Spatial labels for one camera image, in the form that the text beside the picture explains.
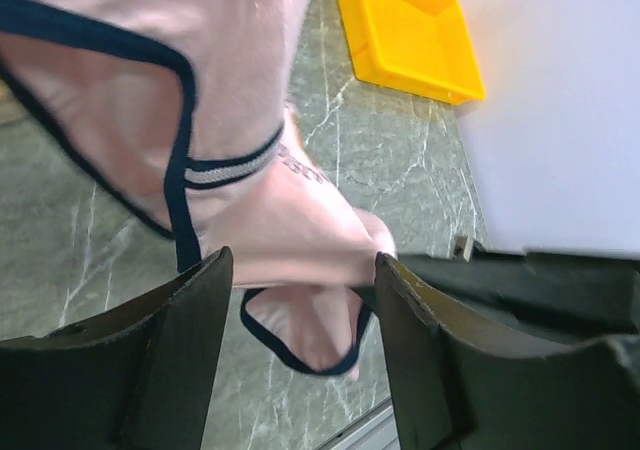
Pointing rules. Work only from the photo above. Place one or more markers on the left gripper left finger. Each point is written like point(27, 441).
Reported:
point(138, 376)

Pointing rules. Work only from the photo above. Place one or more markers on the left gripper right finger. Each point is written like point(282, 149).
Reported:
point(580, 400)

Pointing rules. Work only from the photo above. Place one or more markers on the pink underwear navy trim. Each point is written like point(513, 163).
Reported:
point(180, 109)

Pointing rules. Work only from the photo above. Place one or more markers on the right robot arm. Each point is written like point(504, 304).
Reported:
point(535, 305)

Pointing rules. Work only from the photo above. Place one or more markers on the wooden drying rack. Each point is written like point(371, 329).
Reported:
point(11, 110)

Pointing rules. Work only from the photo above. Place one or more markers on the yellow plastic tray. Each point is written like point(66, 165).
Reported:
point(421, 47)

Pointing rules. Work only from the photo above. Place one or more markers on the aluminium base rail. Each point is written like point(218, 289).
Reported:
point(374, 430)

